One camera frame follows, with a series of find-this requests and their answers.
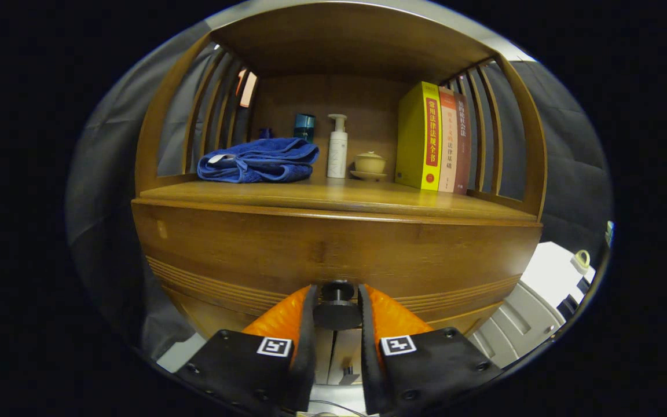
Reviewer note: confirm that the black backdrop cloth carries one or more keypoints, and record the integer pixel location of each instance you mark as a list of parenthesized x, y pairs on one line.
[(571, 174)]

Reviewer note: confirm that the beige lidded teacup with saucer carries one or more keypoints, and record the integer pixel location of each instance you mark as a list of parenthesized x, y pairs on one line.
[(370, 163)]

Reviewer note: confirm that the blue folded towel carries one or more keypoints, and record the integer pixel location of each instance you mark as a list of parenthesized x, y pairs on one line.
[(264, 162)]

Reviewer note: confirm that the thick yellow book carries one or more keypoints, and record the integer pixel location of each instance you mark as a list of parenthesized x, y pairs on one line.
[(417, 139)]

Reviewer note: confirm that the teal bottle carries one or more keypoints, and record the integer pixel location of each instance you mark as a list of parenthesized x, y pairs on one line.
[(304, 124)]

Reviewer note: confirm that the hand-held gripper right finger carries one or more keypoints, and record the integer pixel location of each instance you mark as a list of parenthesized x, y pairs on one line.
[(420, 373)]

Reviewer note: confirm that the wooden drawer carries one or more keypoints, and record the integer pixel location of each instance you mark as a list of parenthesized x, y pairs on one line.
[(252, 255)]

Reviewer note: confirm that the wooden countertop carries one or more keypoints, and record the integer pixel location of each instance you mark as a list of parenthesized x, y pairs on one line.
[(356, 195)]

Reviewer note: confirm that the small beige tape roll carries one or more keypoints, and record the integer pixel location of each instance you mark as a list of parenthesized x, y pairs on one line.
[(581, 260)]

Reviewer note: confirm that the wooden cabinet with slatted hutch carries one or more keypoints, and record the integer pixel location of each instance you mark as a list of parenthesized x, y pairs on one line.
[(322, 40)]

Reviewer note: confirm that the white side table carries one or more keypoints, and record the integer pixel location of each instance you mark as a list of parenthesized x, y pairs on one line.
[(548, 272)]

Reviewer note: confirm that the small white bottle blue cap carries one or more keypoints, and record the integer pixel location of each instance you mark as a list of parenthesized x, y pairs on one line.
[(264, 134)]

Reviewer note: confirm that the light grey plastic case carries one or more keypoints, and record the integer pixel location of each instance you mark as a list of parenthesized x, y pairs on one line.
[(519, 324)]

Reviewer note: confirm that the small black box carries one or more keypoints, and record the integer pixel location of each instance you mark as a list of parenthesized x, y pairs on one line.
[(568, 305)]

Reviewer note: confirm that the white round device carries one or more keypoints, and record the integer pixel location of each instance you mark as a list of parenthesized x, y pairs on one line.
[(608, 233)]

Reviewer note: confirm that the black drawer knob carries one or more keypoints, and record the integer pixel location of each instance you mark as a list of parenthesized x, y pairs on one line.
[(337, 314)]

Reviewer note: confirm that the brown spine book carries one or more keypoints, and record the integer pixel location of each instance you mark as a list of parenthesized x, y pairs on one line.
[(462, 145)]

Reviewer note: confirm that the white pump bottle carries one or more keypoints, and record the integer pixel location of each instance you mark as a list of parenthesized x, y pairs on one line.
[(337, 153)]

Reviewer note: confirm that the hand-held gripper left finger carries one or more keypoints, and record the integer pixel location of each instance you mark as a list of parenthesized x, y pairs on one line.
[(264, 370)]

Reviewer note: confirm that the orange spine book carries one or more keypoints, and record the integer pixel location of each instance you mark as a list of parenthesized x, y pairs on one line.
[(448, 145)]

